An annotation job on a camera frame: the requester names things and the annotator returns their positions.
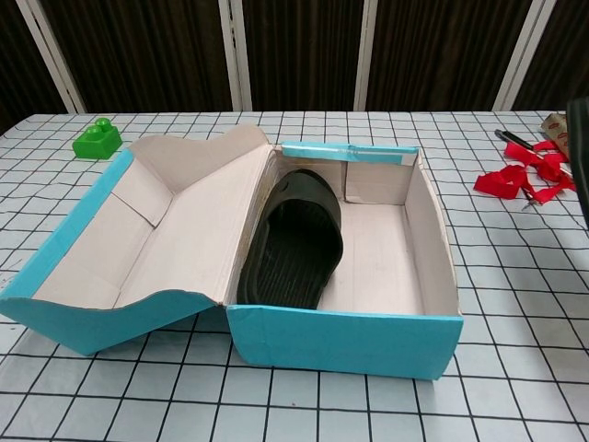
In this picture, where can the green toy building block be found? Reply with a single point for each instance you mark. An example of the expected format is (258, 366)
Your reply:
(96, 145)

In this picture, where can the gold snack wrapper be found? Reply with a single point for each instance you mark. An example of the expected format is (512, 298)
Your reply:
(554, 126)

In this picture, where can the black rubber slipper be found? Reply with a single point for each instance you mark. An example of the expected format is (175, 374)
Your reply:
(580, 156)
(285, 276)

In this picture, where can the light blue shoe box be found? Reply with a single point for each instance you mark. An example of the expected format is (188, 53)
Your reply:
(345, 340)

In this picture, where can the grid-patterned white tablecloth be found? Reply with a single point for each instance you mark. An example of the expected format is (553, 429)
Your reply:
(276, 405)

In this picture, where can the dark folding screen white frames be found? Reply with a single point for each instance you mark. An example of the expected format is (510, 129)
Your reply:
(161, 46)

